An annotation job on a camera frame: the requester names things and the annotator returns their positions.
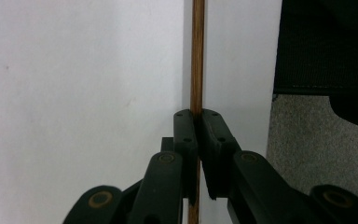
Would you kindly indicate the brown wooden chopstick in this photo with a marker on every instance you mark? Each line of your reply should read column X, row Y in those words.
column 197, row 62

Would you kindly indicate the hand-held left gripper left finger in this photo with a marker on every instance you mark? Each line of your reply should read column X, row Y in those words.
column 167, row 180

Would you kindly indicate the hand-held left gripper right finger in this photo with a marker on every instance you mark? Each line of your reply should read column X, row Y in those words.
column 230, row 168

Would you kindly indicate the dark rounded object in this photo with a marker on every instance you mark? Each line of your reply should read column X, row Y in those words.
column 357, row 112

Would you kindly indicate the white table mat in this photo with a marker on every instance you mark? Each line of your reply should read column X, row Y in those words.
column 74, row 93

